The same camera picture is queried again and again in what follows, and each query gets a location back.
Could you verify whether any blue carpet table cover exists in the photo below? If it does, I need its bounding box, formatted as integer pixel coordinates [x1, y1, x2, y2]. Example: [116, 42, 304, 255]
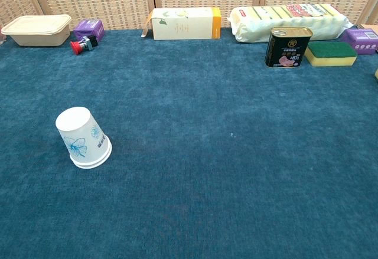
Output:
[0, 27, 378, 259]

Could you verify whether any cream and orange carton box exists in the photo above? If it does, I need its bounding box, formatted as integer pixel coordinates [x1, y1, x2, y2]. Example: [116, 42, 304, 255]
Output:
[141, 6, 222, 41]

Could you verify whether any packaged yellow sponges bag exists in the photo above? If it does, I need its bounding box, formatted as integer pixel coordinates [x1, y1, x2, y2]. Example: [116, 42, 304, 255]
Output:
[227, 3, 354, 44]

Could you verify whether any black luncheon meat can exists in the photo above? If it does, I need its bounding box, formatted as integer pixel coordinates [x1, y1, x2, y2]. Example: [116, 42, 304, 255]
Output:
[264, 26, 314, 69]

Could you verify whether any red emergency stop button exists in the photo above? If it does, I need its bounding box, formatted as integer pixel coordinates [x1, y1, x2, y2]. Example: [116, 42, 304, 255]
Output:
[69, 35, 99, 57]

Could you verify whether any purple tissue pack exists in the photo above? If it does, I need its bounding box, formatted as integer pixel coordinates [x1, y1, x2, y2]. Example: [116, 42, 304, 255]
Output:
[341, 28, 378, 55]
[73, 19, 106, 41]

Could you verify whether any green and yellow sponge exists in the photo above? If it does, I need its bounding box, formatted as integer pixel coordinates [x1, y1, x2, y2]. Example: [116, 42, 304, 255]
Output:
[304, 41, 358, 67]

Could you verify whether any beige lidded food container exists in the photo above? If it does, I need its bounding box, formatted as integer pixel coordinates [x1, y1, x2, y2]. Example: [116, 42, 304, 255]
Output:
[1, 14, 73, 47]

